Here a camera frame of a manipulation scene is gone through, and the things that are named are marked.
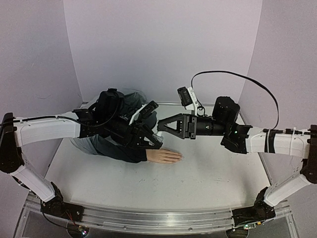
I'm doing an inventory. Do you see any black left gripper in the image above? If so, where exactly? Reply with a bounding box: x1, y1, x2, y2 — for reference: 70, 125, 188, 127
105, 113, 164, 149

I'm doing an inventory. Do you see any clear nail polish bottle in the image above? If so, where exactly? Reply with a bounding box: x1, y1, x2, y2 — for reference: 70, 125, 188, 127
153, 134, 163, 143

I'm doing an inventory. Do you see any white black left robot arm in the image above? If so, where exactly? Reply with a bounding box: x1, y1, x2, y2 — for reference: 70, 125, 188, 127
0, 88, 162, 222

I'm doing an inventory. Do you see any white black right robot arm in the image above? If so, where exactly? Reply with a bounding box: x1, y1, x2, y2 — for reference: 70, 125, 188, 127
157, 97, 317, 228

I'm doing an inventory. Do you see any mannequin hand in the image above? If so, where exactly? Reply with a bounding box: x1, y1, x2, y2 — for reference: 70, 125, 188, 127
146, 149, 183, 164

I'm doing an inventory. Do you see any aluminium table edge strip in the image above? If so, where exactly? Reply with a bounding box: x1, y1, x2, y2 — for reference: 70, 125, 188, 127
155, 101, 215, 107

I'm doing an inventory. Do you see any dark jacket with grey lining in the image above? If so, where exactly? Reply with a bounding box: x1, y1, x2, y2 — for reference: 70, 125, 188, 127
70, 90, 163, 163

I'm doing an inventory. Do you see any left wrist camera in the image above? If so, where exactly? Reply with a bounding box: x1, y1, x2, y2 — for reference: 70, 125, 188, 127
129, 101, 159, 125

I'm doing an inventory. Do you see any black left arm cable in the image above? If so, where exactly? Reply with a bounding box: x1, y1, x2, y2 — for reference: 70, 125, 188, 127
0, 99, 119, 128

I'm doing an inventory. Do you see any black right camera cable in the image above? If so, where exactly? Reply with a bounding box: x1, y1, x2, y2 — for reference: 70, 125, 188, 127
190, 71, 280, 129

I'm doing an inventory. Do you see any aluminium front rail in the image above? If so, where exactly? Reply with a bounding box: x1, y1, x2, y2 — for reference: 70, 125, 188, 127
26, 200, 291, 235

